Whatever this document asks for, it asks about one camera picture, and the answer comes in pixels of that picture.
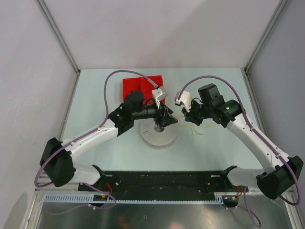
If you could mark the red two-compartment bin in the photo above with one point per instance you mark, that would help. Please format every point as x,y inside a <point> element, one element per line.
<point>140,84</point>

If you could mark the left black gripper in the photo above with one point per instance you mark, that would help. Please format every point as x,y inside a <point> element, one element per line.
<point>166,118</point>

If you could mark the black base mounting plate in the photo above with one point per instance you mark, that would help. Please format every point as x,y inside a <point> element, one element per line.
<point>185,185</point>

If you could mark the aluminium frame post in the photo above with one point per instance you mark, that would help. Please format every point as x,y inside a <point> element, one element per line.
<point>57,33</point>
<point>274,20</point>

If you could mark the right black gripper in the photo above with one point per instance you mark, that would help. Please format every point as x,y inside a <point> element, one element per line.
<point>189,116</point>

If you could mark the left aluminium frame post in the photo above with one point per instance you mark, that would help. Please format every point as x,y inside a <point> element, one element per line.
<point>57,33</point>

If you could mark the right aluminium frame post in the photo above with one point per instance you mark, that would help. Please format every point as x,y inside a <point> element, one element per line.
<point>274,20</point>

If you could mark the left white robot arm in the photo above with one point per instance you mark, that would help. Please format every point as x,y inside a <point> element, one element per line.
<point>58,160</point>

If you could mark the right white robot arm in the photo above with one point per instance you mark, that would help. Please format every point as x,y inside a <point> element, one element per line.
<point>279,170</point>

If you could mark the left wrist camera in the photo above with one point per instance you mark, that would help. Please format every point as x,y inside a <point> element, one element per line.
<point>159,94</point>

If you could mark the white plastic spool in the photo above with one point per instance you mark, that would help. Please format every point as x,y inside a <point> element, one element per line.
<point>158,138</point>

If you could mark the grey slotted cable duct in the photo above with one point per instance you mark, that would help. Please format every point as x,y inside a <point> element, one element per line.
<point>86,198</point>

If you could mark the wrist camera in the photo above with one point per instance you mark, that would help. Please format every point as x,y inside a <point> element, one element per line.
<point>183,99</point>
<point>159,94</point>

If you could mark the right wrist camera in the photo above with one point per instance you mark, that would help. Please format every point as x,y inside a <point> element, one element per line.
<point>183,99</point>

